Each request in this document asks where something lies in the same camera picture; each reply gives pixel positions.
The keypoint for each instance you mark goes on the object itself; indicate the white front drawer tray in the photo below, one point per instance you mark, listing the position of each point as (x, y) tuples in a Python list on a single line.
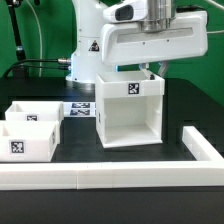
[(28, 141)]

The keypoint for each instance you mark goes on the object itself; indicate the white drawer tray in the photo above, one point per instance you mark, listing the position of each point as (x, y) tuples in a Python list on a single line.
[(28, 141), (35, 111)]

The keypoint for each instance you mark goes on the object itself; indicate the white drawer cabinet box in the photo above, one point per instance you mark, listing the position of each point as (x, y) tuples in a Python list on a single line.
[(129, 108)]

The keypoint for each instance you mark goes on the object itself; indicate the black camera stand pole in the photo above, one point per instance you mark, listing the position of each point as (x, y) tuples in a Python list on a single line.
[(20, 70)]

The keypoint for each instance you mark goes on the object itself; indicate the white L-shaped border rail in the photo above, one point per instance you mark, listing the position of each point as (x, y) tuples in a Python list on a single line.
[(207, 169)]

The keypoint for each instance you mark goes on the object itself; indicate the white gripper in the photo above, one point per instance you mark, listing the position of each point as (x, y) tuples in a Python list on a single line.
[(127, 43)]

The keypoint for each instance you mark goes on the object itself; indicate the white rear drawer tray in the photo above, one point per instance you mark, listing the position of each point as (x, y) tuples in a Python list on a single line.
[(35, 111)]

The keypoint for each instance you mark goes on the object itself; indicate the white fiducial marker sheet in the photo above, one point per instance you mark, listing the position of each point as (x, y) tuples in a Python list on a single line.
[(79, 109)]

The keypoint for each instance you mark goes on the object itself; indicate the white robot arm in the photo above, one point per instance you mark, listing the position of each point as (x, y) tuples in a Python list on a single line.
[(92, 15)]

